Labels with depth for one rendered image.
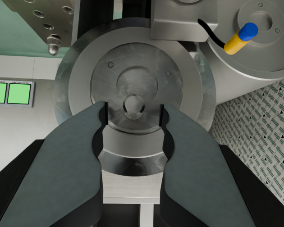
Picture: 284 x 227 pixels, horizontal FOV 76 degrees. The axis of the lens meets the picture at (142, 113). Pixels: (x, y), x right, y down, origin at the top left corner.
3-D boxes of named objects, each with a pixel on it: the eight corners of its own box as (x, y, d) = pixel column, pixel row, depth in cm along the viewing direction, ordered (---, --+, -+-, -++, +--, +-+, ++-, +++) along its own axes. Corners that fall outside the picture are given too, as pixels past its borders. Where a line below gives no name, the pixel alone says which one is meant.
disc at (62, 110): (214, 21, 18) (219, 178, 16) (212, 24, 18) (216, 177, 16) (60, 11, 17) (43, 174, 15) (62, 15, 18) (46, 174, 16)
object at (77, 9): (90, -116, 20) (76, 44, 17) (112, 21, 43) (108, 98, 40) (85, -116, 20) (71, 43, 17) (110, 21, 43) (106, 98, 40)
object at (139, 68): (188, 48, 15) (178, 138, 14) (181, 59, 17) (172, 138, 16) (98, 34, 15) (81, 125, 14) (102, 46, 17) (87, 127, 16)
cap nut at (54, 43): (58, 36, 48) (57, 52, 48) (63, 43, 52) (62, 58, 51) (44, 35, 48) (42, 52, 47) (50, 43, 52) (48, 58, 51)
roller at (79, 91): (202, 29, 17) (204, 160, 15) (159, 96, 42) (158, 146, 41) (73, 22, 16) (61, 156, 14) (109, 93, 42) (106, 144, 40)
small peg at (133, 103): (134, 120, 11) (117, 105, 11) (134, 124, 14) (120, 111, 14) (149, 104, 11) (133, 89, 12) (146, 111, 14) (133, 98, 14)
